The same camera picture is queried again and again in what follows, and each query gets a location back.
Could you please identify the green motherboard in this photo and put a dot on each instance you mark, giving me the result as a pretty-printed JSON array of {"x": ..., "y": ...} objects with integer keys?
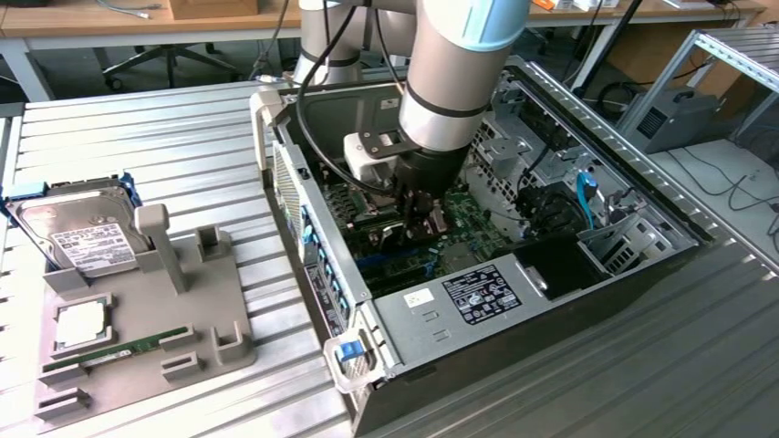
[{"x": 475, "y": 219}]

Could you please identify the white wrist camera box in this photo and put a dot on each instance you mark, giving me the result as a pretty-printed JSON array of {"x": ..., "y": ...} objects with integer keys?
[{"x": 368, "y": 159}]

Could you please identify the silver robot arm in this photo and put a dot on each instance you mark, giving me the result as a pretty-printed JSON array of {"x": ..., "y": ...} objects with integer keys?
[{"x": 450, "y": 91}]

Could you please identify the small orange box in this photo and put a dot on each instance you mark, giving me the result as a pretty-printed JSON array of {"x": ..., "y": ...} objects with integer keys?
[{"x": 543, "y": 3}]

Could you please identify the silver hard disk drive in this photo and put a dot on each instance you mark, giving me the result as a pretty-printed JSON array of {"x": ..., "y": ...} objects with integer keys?
[{"x": 79, "y": 228}]

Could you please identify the black expansion slot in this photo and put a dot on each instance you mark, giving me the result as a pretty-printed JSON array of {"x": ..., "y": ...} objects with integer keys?
[{"x": 395, "y": 280}]

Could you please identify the open PC case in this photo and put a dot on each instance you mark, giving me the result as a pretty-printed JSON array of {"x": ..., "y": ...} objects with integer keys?
[{"x": 340, "y": 118}]

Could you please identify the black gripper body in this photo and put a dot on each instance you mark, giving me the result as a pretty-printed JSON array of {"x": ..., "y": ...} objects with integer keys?
[{"x": 428, "y": 173}]

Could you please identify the black stand pole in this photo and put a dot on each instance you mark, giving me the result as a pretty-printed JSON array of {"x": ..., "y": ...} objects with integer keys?
[{"x": 608, "y": 43}]

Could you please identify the CPU socket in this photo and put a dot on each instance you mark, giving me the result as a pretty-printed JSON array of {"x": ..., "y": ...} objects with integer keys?
[{"x": 374, "y": 203}]

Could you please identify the black office chair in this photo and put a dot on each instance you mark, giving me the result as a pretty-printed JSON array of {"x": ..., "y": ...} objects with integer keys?
[
  {"x": 171, "y": 52},
  {"x": 542, "y": 38}
]

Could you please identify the silver CPU chip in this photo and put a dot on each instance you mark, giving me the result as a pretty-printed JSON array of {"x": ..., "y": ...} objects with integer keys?
[{"x": 79, "y": 326}]

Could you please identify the grey parts rack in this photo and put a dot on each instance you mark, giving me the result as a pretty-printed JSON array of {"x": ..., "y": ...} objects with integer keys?
[{"x": 152, "y": 328}]

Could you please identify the grey power supply unit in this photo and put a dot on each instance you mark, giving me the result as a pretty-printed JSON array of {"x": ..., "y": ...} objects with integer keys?
[{"x": 426, "y": 328}]

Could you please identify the grey chipset heatsink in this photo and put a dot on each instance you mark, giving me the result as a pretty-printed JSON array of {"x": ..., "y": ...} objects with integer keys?
[{"x": 459, "y": 256}]

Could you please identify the blue case latch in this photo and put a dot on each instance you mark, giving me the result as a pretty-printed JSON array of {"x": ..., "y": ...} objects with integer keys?
[{"x": 350, "y": 352}]

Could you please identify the grey desktop tower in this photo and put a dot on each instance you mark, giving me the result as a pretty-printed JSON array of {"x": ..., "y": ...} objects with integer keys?
[{"x": 682, "y": 118}]

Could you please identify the perforated metal drive cage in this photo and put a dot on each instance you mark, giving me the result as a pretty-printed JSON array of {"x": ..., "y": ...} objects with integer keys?
[{"x": 504, "y": 150}]

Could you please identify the green RAM stick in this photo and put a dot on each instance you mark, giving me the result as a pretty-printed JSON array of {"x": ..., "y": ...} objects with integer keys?
[{"x": 140, "y": 345}]

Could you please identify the brown wooden cabinet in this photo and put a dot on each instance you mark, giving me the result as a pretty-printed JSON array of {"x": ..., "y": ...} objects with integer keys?
[{"x": 658, "y": 50}]

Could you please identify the small white box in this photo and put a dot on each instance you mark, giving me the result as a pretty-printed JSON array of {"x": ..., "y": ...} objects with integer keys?
[{"x": 584, "y": 4}]

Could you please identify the cardboard box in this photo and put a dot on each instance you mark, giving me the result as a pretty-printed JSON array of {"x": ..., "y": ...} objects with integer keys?
[{"x": 212, "y": 9}]

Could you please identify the aluminium frame table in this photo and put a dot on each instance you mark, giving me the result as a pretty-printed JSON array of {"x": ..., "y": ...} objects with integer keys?
[{"x": 730, "y": 50}]

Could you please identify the metal disk bay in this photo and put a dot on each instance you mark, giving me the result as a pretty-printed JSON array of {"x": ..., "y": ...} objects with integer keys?
[{"x": 620, "y": 251}]

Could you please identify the blue disk caddy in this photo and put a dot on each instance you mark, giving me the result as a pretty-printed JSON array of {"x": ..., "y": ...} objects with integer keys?
[{"x": 129, "y": 194}]

